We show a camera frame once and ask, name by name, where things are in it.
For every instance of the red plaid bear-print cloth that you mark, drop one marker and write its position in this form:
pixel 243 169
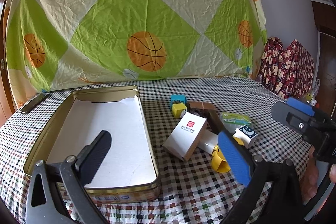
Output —
pixel 271 61
pixel 296 69

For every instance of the plastic bag with smiley toy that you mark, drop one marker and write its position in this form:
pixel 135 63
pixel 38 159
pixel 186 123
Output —
pixel 309 95

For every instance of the copper embossed tin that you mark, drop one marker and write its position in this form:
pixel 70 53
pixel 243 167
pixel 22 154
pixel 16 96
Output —
pixel 203 106

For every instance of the white moon print cube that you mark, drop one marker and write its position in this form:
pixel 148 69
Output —
pixel 246 133

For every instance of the yellow cube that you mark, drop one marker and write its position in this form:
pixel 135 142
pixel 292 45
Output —
pixel 178 109

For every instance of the green and white packet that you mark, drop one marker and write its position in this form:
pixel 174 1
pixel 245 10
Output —
pixel 235 119

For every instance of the dark patterned small item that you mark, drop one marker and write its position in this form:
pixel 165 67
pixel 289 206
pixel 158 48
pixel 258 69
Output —
pixel 195 111

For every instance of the yellow smiley toy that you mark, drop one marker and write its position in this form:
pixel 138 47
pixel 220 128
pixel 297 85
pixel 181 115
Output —
pixel 219 162

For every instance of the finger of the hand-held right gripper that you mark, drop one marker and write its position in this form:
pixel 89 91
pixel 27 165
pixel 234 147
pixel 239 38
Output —
pixel 299 106
pixel 283 113

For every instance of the brown bar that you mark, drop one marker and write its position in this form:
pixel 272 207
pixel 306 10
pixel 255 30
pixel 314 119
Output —
pixel 215 120

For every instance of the gold tin box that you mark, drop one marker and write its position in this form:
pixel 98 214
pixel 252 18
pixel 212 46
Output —
pixel 118 121

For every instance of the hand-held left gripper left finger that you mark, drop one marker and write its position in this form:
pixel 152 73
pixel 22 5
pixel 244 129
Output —
pixel 97 155

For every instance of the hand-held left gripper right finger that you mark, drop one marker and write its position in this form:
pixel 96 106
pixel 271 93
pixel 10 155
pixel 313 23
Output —
pixel 233 158

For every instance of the person's right hand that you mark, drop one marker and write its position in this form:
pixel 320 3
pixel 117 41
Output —
pixel 309 179

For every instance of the dark flat metal tin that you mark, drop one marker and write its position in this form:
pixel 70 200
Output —
pixel 34 103

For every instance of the checkered tablecloth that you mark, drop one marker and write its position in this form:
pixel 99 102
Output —
pixel 183 195

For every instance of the wooden door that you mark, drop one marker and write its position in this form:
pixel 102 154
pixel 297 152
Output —
pixel 3 77

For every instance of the blue printed cube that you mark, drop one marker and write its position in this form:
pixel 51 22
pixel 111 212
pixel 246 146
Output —
pixel 176 100

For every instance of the wooden cabinet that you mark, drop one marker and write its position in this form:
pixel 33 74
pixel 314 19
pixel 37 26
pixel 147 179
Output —
pixel 326 37

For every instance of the white box with red label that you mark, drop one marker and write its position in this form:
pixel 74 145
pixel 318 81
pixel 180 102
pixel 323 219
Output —
pixel 183 137

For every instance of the basketball print bedsheet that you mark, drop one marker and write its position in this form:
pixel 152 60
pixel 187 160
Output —
pixel 157 3

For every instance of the white roll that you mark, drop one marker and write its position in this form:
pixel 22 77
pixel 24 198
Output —
pixel 207 142

